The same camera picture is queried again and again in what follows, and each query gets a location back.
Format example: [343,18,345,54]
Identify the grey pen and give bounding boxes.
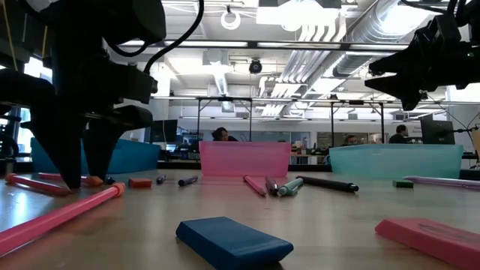
[264,175,281,196]

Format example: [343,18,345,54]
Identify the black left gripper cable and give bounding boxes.
[143,0,206,75]

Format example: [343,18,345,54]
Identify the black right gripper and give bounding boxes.
[364,14,480,112]

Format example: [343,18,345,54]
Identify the blue plastic bin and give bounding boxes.
[30,137,161,175]

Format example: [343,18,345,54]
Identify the lavender pen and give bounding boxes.
[403,175,480,191]

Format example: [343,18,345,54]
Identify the white coiled cable ring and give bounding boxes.
[220,5,242,31]

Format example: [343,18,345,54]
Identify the pink plastic bin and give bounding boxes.
[198,140,293,178]

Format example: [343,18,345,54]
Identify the white ceiling light panel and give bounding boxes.
[256,0,348,43]

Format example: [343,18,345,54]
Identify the orange eraser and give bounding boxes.
[127,177,153,189]

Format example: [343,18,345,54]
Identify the black metal frame stand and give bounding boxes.
[329,100,386,148]
[196,96,253,143]

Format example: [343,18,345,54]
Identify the pink pencil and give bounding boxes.
[4,172,71,197]
[37,172,104,188]
[242,174,268,197]
[0,182,126,258]

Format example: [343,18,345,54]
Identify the silver ventilation duct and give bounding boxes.
[329,0,438,79]

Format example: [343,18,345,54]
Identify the teal plastic bin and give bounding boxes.
[328,143,464,180]

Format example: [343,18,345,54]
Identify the blue eraser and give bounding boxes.
[175,216,295,270]

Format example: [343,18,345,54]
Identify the yellow hanging cable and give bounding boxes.
[1,0,19,72]
[40,22,50,59]

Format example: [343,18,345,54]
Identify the pink eraser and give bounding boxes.
[374,218,480,270]

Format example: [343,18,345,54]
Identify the black overhead bar with lights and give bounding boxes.
[108,38,412,53]

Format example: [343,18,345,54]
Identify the black computer monitor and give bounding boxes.
[149,119,179,144]
[419,118,456,146]

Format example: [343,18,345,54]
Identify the black pen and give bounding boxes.
[295,175,360,194]

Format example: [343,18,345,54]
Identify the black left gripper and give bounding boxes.
[0,46,159,190]

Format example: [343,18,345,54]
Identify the light teal pen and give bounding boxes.
[277,177,304,197]

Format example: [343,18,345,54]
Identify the large window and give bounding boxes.
[0,55,53,157]

